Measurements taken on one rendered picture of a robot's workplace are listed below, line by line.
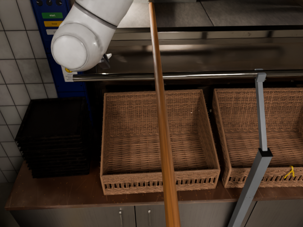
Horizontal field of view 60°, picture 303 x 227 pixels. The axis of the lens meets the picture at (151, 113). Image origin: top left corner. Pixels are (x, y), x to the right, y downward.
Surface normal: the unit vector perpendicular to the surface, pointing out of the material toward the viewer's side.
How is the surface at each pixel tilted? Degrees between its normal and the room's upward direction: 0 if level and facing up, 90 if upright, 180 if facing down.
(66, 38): 63
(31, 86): 90
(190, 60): 70
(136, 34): 90
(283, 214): 90
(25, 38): 90
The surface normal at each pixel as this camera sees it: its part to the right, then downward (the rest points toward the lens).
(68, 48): -0.04, 0.36
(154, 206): 0.04, 0.65
